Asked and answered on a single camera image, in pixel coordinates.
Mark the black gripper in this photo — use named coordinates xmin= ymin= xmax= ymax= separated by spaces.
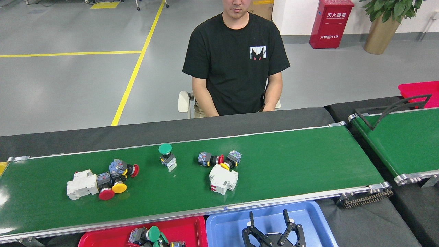
xmin=242 ymin=209 xmax=307 ymax=247

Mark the white circuit breaker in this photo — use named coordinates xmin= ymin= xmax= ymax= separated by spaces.
xmin=66 ymin=169 xmax=100 ymax=201
xmin=209 ymin=164 xmax=239 ymax=195

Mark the blue plastic tray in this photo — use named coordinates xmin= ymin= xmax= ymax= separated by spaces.
xmin=205 ymin=200 xmax=339 ymax=247

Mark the long green conveyor belt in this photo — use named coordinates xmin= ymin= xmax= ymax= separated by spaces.
xmin=0 ymin=122 xmax=393 ymax=242

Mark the short green conveyor belt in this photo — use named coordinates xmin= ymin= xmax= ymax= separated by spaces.
xmin=347 ymin=107 xmax=439 ymax=187

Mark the red plastic tray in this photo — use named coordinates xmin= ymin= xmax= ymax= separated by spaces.
xmin=78 ymin=215 xmax=209 ymax=247

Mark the grey office chair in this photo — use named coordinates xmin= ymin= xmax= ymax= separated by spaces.
xmin=178 ymin=90 xmax=282 ymax=119

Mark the large black table cloth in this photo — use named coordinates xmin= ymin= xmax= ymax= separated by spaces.
xmin=0 ymin=107 xmax=422 ymax=247

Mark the person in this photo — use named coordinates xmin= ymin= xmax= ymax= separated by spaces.
xmin=182 ymin=0 xmax=291 ymax=118

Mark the red plastic bin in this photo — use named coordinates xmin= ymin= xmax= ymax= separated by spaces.
xmin=398 ymin=81 xmax=439 ymax=109

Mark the red fire extinguisher box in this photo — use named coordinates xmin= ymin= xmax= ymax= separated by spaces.
xmin=309 ymin=0 xmax=355 ymax=49

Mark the brown cardboard box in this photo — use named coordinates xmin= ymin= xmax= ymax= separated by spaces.
xmin=248 ymin=0 xmax=275 ymax=21

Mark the green leafy plant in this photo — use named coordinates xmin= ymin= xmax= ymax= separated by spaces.
xmin=359 ymin=0 xmax=426 ymax=24

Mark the white stand on wheels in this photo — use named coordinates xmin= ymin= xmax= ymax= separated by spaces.
xmin=135 ymin=0 xmax=169 ymax=11

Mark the black conveyor drive chain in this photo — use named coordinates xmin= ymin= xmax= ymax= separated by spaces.
xmin=338 ymin=189 xmax=394 ymax=209

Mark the black conveyor guide bracket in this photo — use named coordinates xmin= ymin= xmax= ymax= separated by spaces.
xmin=354 ymin=94 xmax=432 ymax=131

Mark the white wall socket with conduit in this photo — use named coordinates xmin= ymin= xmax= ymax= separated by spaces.
xmin=420 ymin=10 xmax=439 ymax=42

